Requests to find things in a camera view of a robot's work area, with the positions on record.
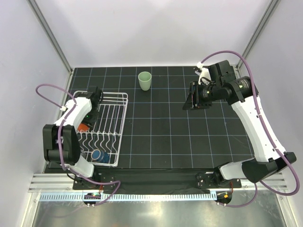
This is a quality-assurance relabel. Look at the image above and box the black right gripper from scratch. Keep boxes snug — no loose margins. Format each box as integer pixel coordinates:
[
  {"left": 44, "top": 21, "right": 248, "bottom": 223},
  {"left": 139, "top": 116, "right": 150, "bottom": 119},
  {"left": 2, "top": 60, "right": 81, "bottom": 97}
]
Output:
[{"left": 182, "top": 81, "right": 221, "bottom": 111}]

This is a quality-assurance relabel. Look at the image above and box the orange mug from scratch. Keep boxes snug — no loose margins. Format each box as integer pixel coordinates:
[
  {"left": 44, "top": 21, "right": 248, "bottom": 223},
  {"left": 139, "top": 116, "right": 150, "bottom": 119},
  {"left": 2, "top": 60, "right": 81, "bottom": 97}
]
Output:
[{"left": 77, "top": 123, "right": 89, "bottom": 132}]

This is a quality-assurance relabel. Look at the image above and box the clear drinking glass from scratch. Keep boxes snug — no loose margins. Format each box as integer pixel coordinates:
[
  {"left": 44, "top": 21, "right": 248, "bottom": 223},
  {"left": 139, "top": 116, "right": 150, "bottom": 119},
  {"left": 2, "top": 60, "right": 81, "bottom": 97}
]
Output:
[{"left": 80, "top": 148, "right": 86, "bottom": 158}]

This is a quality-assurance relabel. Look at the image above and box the light green cup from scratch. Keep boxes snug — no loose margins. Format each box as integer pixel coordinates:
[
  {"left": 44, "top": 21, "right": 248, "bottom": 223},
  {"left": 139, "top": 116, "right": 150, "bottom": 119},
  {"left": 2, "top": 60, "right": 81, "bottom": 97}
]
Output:
[{"left": 138, "top": 71, "right": 152, "bottom": 91}]

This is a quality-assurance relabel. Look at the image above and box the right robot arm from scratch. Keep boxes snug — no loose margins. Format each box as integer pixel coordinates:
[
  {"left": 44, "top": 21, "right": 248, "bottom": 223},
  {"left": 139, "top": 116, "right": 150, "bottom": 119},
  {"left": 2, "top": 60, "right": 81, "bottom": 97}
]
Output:
[{"left": 183, "top": 77, "right": 297, "bottom": 187}]

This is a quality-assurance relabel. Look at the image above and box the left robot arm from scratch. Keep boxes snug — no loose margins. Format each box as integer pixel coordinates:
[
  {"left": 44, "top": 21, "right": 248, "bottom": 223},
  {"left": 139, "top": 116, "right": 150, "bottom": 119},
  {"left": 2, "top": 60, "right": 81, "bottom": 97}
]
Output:
[{"left": 43, "top": 87, "right": 103, "bottom": 190}]

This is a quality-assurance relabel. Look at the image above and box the black grid mat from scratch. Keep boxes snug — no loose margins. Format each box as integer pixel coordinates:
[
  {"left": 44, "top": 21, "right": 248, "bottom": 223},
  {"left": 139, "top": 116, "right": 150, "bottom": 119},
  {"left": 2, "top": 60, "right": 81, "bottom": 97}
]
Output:
[{"left": 69, "top": 67, "right": 253, "bottom": 169}]

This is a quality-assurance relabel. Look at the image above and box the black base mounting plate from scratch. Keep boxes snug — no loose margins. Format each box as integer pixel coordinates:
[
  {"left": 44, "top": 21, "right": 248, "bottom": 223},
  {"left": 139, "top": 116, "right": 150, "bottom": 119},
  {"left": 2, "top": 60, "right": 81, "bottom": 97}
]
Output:
[{"left": 72, "top": 168, "right": 243, "bottom": 195}]

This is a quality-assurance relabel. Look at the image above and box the white wire dish rack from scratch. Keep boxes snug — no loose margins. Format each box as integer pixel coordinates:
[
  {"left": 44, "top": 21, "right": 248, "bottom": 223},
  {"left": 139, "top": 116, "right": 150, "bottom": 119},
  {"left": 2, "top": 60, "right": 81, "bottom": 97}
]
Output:
[{"left": 76, "top": 92, "right": 128, "bottom": 167}]

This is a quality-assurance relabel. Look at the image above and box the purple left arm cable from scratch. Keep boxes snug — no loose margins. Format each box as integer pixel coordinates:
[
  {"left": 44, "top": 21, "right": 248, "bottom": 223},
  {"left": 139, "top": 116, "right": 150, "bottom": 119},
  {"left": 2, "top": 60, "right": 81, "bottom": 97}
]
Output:
[{"left": 35, "top": 84, "right": 121, "bottom": 210}]

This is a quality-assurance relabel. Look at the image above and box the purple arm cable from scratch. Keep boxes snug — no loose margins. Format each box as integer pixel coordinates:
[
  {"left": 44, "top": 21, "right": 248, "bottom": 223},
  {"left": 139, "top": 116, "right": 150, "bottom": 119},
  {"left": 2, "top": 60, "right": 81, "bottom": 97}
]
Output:
[
  {"left": 197, "top": 50, "right": 299, "bottom": 209},
  {"left": 35, "top": 84, "right": 121, "bottom": 210}
]

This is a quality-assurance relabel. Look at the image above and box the white slotted cable duct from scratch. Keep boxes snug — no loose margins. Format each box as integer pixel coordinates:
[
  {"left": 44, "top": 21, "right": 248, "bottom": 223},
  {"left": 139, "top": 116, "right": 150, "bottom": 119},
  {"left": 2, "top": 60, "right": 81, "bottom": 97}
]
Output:
[{"left": 39, "top": 191, "right": 217, "bottom": 202}]

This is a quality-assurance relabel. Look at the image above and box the right aluminium frame post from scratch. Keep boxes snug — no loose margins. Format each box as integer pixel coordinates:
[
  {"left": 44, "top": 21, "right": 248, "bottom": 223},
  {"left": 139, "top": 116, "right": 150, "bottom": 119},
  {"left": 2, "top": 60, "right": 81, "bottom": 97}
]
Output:
[{"left": 242, "top": 0, "right": 281, "bottom": 59}]

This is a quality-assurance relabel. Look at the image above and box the aluminium frame post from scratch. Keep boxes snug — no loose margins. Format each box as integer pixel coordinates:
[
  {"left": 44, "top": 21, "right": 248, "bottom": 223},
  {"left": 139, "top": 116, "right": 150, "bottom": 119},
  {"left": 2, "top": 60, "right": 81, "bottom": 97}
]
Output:
[
  {"left": 242, "top": 0, "right": 281, "bottom": 59},
  {"left": 27, "top": 0, "right": 72, "bottom": 74}
]

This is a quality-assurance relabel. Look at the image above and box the left aluminium frame post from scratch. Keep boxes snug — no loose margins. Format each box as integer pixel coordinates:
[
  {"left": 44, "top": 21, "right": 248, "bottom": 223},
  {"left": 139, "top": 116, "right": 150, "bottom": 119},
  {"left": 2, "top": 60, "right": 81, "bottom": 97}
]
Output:
[{"left": 27, "top": 0, "right": 72, "bottom": 74}]

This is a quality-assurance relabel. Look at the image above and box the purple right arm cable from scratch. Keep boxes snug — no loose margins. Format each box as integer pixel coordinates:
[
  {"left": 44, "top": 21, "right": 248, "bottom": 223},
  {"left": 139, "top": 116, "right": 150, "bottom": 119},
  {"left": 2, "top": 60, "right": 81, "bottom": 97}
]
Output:
[{"left": 197, "top": 50, "right": 299, "bottom": 209}]

